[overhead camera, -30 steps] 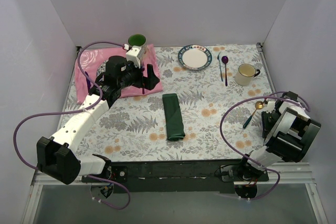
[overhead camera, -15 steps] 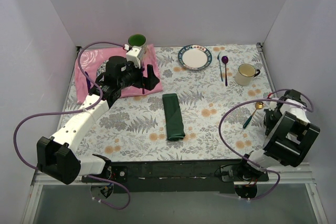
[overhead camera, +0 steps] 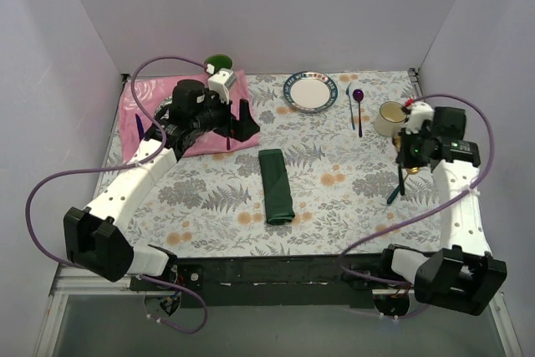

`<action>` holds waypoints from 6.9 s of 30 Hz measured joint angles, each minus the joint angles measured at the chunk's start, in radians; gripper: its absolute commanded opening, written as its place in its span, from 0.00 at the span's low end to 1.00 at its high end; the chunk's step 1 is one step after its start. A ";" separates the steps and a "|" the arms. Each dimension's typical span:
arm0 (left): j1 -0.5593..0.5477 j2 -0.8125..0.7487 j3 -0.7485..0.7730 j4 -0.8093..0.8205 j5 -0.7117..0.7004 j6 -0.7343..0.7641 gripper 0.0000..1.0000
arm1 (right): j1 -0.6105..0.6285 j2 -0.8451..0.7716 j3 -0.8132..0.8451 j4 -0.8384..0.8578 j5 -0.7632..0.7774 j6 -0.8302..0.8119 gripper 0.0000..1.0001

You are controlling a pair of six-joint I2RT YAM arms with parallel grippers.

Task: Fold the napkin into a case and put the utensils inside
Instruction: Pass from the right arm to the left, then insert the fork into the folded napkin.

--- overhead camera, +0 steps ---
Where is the gold spoon teal handle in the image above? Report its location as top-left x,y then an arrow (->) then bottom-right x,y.
386,167 -> 420,205

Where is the gold fork teal handle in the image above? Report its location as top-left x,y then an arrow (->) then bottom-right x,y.
398,166 -> 405,196

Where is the dark green cloth napkin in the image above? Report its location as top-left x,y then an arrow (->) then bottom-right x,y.
258,149 -> 295,226

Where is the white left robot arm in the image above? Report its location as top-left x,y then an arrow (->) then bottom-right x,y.
64,69 -> 260,290

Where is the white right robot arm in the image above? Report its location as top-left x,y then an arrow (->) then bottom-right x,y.
378,101 -> 507,316

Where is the blue floral patterned plate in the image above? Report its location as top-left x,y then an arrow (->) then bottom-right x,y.
154,96 -> 172,119

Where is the green interior ceramic mug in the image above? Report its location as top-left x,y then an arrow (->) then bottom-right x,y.
204,54 -> 233,75

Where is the white plate blue lettered rim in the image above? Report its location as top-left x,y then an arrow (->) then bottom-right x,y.
283,71 -> 339,114

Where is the purple blue knife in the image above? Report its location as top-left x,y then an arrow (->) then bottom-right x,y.
135,115 -> 145,140

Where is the floral patterned tablecloth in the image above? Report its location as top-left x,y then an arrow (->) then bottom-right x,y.
125,71 -> 440,258

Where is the purple metallic spoon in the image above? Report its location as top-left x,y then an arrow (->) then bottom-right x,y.
352,89 -> 364,138

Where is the pink cloth placemat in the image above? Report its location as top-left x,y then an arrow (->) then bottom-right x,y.
119,76 -> 260,161

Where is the blue metallic teaspoon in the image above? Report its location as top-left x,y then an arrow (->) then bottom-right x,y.
345,84 -> 355,130

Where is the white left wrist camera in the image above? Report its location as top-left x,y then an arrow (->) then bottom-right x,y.
205,64 -> 237,105

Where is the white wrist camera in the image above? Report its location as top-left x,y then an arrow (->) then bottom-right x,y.
404,99 -> 434,135
205,64 -> 237,105

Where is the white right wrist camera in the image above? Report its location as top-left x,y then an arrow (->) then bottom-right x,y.
404,99 -> 434,135

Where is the cream enamel mug black handle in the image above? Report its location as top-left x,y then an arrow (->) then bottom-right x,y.
374,101 -> 406,138

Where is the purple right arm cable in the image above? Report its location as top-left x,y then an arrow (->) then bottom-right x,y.
338,94 -> 498,320

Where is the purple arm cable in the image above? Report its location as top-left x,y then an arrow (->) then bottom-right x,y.
338,94 -> 498,320
24,55 -> 210,335

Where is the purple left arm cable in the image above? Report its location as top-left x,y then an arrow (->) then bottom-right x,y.
24,55 -> 210,335

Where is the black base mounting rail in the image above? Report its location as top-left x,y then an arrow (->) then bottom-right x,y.
129,247 -> 444,312

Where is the silver aluminium frame rail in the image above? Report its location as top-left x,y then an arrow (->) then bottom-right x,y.
49,267 -> 135,298

